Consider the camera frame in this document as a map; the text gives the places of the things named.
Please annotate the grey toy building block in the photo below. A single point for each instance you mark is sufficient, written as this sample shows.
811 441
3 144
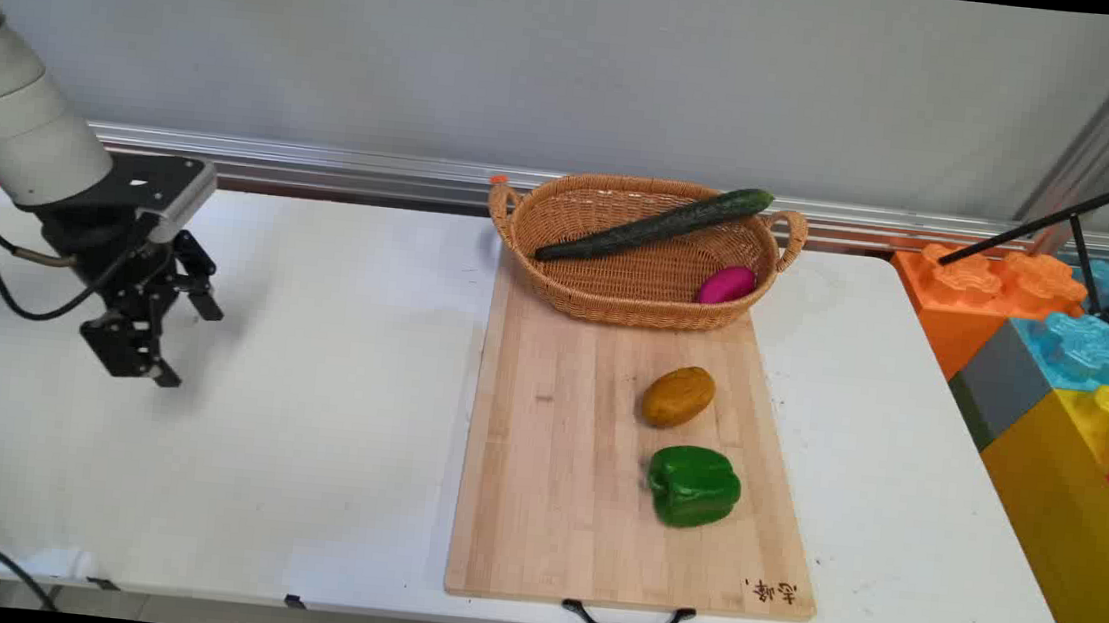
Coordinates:
1000 386

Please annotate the aluminium wall rail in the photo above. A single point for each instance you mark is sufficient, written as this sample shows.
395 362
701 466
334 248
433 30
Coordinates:
326 171

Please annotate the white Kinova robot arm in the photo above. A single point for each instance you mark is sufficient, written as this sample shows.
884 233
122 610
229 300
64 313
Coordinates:
29 125

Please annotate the magenta toy vegetable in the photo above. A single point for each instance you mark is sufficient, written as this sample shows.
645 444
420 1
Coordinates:
725 285

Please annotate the wooden cutting board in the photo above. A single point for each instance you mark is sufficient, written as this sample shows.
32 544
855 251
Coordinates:
550 472

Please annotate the yellow toy building block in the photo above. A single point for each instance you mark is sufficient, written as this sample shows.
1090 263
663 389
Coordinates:
1060 496

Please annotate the blue toy building block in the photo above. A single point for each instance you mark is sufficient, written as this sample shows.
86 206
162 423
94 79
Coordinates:
1083 353

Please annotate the orange toy building block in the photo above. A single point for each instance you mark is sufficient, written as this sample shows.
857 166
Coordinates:
946 316

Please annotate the long dark green cucumber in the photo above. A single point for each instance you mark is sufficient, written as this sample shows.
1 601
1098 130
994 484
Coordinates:
652 226

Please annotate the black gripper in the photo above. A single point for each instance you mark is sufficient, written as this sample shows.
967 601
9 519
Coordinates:
112 263

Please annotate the green bell pepper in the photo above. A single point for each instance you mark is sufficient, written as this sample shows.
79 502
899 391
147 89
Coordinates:
695 486

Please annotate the silver black wrist camera box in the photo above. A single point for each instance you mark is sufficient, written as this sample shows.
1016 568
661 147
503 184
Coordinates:
164 187

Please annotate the woven wicker basket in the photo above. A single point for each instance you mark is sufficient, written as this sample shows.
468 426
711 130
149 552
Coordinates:
616 292

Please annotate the black tripod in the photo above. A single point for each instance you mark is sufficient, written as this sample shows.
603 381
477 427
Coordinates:
1086 207

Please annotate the yellow brown potato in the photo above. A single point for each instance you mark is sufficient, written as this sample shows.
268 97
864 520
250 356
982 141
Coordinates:
679 397

